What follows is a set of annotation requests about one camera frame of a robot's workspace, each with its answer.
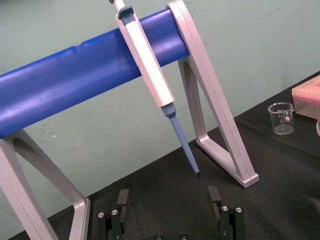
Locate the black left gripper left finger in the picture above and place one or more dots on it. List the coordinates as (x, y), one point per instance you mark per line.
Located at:
(115, 220)

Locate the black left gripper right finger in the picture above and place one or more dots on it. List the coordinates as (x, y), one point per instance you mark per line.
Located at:
(231, 220)

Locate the black table cloth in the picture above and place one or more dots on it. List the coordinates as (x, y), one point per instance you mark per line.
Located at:
(190, 200)

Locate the small clear glass beaker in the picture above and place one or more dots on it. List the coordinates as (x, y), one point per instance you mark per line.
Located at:
(281, 117)

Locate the pink pipette tip box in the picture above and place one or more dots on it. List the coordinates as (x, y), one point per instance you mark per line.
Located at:
(308, 100)

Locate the pipette stand with blue bar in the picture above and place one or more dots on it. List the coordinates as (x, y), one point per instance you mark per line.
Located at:
(75, 77)

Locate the white and blue pipette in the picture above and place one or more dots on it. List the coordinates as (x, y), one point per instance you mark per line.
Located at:
(145, 72)

